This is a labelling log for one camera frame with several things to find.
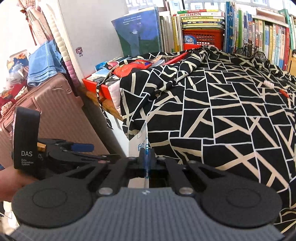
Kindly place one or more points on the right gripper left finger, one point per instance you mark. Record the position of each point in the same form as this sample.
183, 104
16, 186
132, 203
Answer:
114, 176

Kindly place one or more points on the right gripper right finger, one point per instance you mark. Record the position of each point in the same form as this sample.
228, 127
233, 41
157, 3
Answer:
166, 172

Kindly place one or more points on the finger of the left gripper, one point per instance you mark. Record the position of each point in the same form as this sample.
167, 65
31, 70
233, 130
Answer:
78, 147

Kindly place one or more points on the white blue paper wrapper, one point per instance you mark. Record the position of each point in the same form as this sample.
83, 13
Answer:
139, 147

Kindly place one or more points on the row of upright books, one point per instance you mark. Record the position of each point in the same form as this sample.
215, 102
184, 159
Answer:
270, 28

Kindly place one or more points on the stack of flat books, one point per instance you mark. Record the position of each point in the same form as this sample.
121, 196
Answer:
202, 19

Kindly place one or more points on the person's left hand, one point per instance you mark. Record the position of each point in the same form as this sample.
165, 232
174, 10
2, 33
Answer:
11, 181

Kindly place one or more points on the pink suitcase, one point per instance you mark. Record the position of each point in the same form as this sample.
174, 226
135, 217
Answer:
61, 117

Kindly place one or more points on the red box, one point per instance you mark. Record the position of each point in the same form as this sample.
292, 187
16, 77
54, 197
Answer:
99, 81

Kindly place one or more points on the black white patterned cloth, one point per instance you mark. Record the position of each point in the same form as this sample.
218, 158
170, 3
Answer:
223, 110

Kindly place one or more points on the red snack packet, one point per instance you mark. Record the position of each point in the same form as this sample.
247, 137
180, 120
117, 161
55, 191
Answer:
126, 69

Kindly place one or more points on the blue towel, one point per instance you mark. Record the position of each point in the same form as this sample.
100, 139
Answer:
44, 63

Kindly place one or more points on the large blue book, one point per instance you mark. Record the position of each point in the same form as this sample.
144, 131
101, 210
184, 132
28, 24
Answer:
139, 33

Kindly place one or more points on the red plastic basket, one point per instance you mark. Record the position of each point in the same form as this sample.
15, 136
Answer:
195, 38

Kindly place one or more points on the miniature black bicycle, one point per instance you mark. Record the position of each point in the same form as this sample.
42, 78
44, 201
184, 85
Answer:
251, 51

